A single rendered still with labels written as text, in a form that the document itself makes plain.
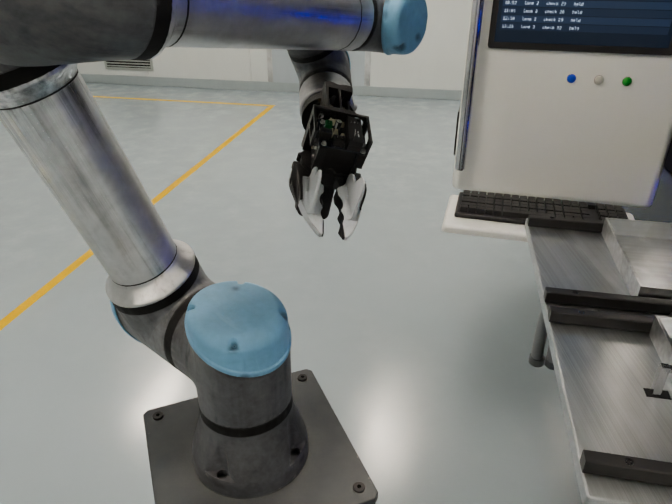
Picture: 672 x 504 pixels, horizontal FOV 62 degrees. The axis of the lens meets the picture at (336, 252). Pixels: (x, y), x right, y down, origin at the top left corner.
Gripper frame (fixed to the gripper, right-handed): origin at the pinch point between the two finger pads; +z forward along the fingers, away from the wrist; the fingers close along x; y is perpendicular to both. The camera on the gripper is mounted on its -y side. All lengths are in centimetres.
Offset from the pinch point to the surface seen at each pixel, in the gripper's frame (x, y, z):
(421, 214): 112, -163, -186
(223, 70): -9, -303, -516
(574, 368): 37.0, -10.5, 7.7
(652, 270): 63, -12, -15
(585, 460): 28.6, -4.8, 22.7
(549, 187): 71, -32, -61
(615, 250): 59, -13, -20
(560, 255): 51, -18, -21
